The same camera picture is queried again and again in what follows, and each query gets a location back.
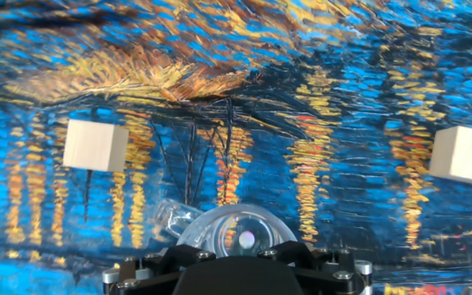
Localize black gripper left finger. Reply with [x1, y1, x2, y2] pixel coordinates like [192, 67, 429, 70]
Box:
[102, 244, 216, 295]

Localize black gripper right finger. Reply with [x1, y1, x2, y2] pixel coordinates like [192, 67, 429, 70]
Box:
[258, 241, 374, 295]

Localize clear plastic cup with handle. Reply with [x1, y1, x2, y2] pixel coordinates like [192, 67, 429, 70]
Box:
[152, 198, 298, 259]

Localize starry night painted cloth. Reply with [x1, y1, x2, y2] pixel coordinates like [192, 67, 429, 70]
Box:
[0, 0, 472, 295]

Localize light wooden cube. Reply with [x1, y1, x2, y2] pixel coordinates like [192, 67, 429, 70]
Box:
[62, 118, 130, 173]
[428, 125, 472, 186]

